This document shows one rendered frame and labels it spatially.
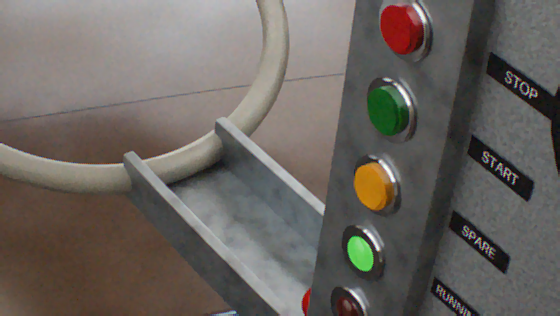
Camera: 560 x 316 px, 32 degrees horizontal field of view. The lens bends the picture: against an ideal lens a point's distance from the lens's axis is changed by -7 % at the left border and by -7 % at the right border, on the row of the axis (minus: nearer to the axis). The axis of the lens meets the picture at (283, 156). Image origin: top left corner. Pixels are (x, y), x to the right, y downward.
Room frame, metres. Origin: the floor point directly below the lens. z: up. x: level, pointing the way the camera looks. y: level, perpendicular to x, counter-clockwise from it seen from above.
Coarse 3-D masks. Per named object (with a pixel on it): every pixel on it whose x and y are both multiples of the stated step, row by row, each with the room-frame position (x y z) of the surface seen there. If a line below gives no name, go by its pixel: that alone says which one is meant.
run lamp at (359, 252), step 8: (352, 240) 0.45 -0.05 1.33; (360, 240) 0.45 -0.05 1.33; (352, 248) 0.45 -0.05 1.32; (360, 248) 0.44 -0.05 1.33; (368, 248) 0.44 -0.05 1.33; (352, 256) 0.45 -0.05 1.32; (360, 256) 0.44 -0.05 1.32; (368, 256) 0.44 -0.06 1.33; (360, 264) 0.44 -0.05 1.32; (368, 264) 0.44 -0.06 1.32
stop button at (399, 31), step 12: (384, 12) 0.45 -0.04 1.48; (396, 12) 0.45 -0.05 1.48; (408, 12) 0.44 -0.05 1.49; (384, 24) 0.45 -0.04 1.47; (396, 24) 0.44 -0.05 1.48; (408, 24) 0.44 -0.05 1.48; (384, 36) 0.45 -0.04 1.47; (396, 36) 0.44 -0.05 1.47; (408, 36) 0.44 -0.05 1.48; (396, 48) 0.44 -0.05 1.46; (408, 48) 0.44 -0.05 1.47
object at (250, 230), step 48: (240, 144) 0.82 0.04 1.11; (144, 192) 0.75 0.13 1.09; (192, 192) 0.79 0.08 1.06; (240, 192) 0.80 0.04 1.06; (288, 192) 0.76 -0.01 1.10; (192, 240) 0.69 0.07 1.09; (240, 240) 0.73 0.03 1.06; (288, 240) 0.74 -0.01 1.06; (240, 288) 0.63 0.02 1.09; (288, 288) 0.67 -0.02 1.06
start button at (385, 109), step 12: (372, 96) 0.45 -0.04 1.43; (384, 96) 0.44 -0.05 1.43; (396, 96) 0.44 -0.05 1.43; (372, 108) 0.45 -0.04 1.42; (384, 108) 0.44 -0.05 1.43; (396, 108) 0.44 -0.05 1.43; (372, 120) 0.45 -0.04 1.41; (384, 120) 0.44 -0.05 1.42; (396, 120) 0.44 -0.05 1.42; (384, 132) 0.44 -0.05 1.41; (396, 132) 0.44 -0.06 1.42
